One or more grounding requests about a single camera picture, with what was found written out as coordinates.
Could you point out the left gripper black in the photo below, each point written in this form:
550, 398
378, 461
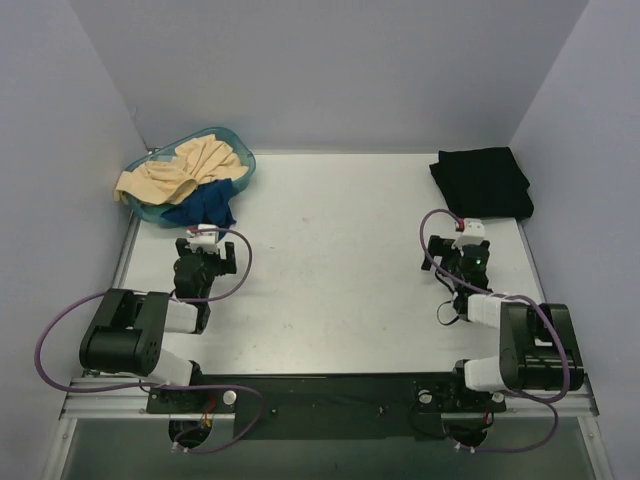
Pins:
206, 256

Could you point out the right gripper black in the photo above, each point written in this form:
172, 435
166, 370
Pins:
455, 250

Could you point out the beige t shirt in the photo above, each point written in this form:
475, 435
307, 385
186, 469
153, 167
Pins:
196, 162

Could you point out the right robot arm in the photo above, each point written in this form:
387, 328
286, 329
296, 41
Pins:
537, 347

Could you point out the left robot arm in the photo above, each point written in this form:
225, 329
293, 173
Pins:
126, 333

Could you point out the blue t shirt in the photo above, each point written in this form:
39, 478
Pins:
208, 204

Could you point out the black folded t shirt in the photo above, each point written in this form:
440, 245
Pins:
483, 183

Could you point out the teal plastic basket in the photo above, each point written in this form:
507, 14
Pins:
152, 214

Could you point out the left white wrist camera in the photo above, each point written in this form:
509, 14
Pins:
203, 235

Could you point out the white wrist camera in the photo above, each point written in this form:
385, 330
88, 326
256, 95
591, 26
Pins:
470, 231
203, 235

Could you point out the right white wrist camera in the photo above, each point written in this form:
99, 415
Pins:
470, 231

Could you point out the aluminium frame rail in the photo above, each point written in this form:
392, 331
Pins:
130, 403

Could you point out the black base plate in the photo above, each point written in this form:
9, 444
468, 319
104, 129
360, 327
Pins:
334, 406

